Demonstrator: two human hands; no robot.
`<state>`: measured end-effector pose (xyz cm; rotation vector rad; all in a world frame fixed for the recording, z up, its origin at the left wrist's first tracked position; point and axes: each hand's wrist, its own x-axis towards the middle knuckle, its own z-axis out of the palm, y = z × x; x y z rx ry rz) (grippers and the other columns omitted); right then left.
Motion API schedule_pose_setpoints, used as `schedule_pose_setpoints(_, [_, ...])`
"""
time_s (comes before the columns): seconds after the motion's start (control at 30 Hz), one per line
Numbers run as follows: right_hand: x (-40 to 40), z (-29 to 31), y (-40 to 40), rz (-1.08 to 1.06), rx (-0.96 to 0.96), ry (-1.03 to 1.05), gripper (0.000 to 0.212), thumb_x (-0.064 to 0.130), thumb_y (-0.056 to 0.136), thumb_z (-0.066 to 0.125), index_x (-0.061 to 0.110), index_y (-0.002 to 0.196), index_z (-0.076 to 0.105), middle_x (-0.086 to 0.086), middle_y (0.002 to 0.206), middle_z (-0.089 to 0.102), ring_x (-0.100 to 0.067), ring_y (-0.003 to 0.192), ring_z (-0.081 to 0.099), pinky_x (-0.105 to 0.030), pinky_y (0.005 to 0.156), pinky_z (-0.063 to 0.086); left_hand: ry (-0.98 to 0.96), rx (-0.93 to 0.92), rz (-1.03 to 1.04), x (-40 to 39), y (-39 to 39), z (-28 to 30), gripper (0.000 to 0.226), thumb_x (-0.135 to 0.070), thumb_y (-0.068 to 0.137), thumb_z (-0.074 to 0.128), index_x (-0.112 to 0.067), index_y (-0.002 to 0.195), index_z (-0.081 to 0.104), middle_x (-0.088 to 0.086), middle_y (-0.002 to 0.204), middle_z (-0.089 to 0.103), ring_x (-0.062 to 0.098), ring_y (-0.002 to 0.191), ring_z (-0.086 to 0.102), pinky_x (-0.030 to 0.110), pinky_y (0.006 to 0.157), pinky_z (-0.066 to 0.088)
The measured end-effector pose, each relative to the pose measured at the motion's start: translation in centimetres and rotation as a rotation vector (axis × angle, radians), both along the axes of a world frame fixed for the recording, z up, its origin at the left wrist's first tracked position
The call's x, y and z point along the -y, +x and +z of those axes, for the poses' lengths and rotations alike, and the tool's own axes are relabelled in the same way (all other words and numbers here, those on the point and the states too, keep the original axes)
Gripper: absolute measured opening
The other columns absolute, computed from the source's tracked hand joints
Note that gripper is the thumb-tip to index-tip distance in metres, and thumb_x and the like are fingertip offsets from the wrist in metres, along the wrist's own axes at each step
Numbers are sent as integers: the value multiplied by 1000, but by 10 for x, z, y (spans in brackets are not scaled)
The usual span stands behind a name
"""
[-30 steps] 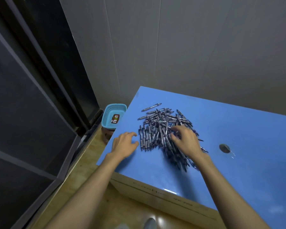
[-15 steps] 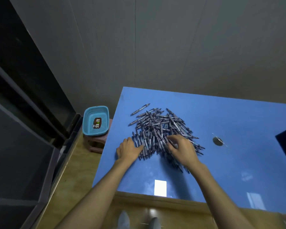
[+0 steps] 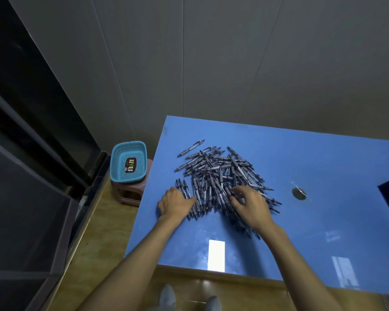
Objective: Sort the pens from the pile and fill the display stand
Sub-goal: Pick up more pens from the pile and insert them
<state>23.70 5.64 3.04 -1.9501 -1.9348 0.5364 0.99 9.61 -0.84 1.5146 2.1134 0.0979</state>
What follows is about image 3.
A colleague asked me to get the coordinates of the person's right hand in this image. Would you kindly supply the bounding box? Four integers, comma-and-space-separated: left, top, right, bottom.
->
228, 185, 277, 235

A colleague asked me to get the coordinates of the person's left hand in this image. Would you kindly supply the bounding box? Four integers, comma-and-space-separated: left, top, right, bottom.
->
156, 186, 198, 224

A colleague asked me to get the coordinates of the pile of grey pens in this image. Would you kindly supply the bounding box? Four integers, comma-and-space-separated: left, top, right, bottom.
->
174, 139, 283, 240

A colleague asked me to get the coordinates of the person's left forearm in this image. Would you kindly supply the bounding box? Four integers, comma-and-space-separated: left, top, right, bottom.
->
77, 216, 183, 311

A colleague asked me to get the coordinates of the person's right forearm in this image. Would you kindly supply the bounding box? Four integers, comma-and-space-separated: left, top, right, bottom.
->
262, 223, 344, 311

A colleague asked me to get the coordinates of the person's left grey shoe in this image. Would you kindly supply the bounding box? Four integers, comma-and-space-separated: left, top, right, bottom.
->
159, 284, 177, 311

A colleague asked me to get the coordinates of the person's grey shoe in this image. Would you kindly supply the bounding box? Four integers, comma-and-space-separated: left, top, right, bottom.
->
204, 295, 223, 311
159, 284, 177, 311

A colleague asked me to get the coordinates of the person's right grey shoe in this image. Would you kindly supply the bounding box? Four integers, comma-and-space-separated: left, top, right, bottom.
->
204, 295, 223, 311

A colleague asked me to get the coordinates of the brown plastic stool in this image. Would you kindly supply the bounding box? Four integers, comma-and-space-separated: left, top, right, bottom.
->
111, 158, 153, 208

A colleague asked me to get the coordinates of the small round metal disc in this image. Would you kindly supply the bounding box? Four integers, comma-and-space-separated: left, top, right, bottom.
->
291, 181, 312, 202

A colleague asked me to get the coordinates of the blue plastic basket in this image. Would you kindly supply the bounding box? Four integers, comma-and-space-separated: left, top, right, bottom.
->
110, 140, 148, 184

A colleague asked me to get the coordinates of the blue table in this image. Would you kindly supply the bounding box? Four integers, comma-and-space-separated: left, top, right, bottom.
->
124, 115, 389, 297

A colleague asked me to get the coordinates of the black shelf unit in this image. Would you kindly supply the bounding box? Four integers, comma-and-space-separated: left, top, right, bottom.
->
0, 0, 112, 311

